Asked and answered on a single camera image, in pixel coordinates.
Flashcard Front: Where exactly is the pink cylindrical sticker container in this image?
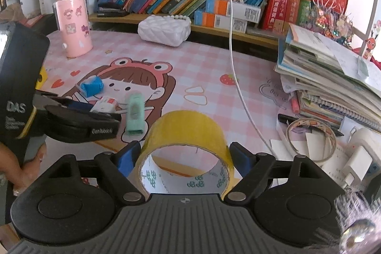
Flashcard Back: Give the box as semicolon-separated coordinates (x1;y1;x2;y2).
53;0;94;58

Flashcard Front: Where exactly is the blue orange white book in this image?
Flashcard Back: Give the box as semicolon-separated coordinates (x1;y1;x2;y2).
194;10;248;34
205;0;262;24

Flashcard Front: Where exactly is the pale fluffy charm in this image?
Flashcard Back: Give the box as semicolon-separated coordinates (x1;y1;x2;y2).
333;191;381;254

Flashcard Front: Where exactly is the small blue plastic object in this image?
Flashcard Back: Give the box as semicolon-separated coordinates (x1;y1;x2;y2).
78;77;105;99

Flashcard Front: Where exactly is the white wall charger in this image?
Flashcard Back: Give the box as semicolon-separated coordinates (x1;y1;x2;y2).
341;146;373;187

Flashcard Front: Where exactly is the white red eraser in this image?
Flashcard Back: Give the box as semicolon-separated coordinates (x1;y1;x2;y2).
89;96;119;114

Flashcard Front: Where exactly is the thick red book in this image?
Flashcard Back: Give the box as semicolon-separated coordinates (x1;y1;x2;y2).
261;0;289;34

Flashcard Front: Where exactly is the yellow tape roll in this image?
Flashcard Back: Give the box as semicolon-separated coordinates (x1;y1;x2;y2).
135;110;236;200

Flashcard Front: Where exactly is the white power strip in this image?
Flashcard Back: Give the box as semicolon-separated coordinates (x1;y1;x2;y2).
348;127;381;167

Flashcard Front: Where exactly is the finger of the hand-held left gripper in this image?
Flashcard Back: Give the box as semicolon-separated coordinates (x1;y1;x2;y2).
44;105;121;143
33;91;93;112

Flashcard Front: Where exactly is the stack of books and notebooks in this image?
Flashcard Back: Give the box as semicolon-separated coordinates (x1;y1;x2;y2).
274;23;381;133

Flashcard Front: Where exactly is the red cartoon insect figure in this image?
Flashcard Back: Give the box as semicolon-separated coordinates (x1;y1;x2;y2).
361;36;376;60

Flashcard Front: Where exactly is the black pen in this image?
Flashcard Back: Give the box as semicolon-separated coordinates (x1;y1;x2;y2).
277;113;345;136

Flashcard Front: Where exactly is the pink checked cartoon desk mat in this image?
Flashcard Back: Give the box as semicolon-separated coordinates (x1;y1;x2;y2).
35;29;300;193

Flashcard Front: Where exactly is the slim red book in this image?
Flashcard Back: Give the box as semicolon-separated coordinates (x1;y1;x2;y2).
284;0;301;32

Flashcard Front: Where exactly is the white hanging cable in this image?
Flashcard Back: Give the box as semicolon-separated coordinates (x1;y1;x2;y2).
229;0;279;155

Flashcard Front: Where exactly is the green book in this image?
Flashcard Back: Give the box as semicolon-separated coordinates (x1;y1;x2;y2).
297;0;312;26

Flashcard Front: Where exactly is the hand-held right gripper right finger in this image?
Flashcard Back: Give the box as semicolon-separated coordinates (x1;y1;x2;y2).
224;141;324;204

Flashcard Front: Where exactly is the person's left hand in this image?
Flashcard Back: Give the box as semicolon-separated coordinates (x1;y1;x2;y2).
0;141;47;198

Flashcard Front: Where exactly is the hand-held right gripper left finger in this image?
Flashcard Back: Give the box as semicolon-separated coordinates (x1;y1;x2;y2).
57;140;143;204

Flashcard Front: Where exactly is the white quilted purse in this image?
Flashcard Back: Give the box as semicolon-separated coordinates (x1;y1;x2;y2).
137;14;192;47

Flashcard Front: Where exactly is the mint green small bottle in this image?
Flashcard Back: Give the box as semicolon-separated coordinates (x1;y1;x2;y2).
124;93;146;136

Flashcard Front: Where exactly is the colourful glitter hair ornament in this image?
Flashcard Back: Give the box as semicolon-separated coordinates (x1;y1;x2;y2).
306;0;355;47

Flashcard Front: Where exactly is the white paper sheet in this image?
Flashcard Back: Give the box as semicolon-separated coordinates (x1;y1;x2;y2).
269;122;347;167

